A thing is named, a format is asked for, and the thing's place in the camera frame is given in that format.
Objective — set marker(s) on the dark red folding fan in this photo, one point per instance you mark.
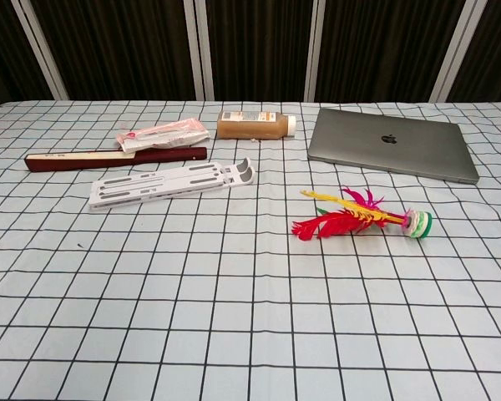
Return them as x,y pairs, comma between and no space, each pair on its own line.
108,158

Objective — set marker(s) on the brown juice bottle white cap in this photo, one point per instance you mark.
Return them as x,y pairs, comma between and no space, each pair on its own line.
250,124

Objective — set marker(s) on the grey Apple laptop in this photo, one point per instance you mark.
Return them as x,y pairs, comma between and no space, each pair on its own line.
388,144

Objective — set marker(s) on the colourful feather toy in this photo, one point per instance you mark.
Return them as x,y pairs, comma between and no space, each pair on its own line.
342,220

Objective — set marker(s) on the white grid checked tablecloth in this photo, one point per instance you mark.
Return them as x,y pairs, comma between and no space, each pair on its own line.
234,292

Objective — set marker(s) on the white folding laptop stand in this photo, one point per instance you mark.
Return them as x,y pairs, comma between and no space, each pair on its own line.
171,184

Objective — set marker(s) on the white folding screen frame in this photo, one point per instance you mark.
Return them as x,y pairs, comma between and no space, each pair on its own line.
200,50

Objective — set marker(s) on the pink white plastic packet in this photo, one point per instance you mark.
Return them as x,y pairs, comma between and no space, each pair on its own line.
163,135

